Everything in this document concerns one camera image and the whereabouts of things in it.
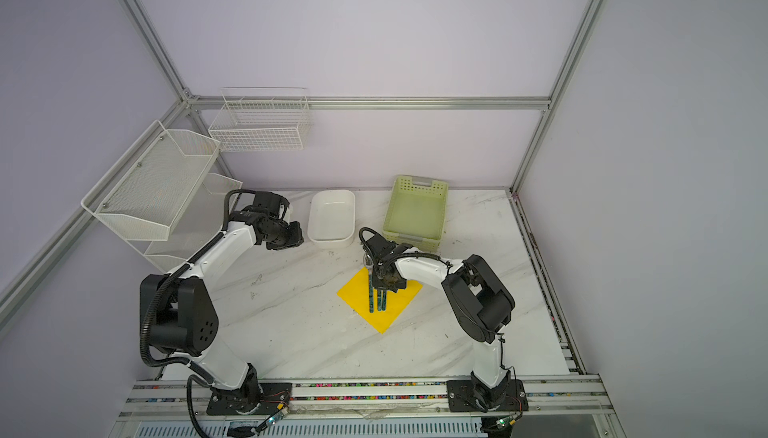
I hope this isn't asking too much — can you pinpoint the yellow paper napkin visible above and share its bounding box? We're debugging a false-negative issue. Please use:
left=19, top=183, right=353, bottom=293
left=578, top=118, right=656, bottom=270
left=337, top=268, right=423, bottom=334

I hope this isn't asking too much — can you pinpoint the spoon with green handle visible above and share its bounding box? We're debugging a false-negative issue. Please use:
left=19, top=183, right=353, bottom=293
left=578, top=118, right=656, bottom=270
left=366, top=266, right=376, bottom=314

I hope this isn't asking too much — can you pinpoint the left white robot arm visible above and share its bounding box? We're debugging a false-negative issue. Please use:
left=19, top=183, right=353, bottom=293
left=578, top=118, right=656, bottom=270
left=139, top=189, right=303, bottom=414

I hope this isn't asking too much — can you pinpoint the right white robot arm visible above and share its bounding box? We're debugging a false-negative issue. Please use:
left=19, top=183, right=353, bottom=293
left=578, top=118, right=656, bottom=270
left=358, top=227, right=529, bottom=415

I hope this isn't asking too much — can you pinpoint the light green perforated basket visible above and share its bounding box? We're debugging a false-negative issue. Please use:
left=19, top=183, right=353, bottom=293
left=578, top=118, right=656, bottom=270
left=382, top=175, right=449, bottom=252

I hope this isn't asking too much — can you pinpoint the white plastic cutlery tub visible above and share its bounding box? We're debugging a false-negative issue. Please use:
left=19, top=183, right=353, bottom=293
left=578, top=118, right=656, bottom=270
left=307, top=189, right=356, bottom=249

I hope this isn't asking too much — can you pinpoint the lower white mesh shelf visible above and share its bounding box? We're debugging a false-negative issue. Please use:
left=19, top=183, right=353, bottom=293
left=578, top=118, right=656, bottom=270
left=142, top=173, right=242, bottom=272

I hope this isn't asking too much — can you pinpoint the white mesh shelf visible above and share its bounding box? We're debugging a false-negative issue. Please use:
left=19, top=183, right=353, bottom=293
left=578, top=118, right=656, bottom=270
left=142, top=173, right=242, bottom=272
left=81, top=121, right=220, bottom=241

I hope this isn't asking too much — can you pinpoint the upper white mesh shelf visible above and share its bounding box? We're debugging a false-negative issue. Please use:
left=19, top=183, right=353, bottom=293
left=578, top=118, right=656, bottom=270
left=81, top=121, right=220, bottom=241

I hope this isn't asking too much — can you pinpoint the white wire wall basket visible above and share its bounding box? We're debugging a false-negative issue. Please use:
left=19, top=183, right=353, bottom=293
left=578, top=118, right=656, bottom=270
left=208, top=88, right=313, bottom=152

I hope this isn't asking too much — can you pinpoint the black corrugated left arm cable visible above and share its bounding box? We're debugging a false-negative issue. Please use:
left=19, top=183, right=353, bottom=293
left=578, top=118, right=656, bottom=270
left=139, top=188, right=259, bottom=438

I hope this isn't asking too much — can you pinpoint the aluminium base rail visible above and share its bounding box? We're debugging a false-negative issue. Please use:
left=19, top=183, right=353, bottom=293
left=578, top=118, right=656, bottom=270
left=110, top=375, right=625, bottom=437

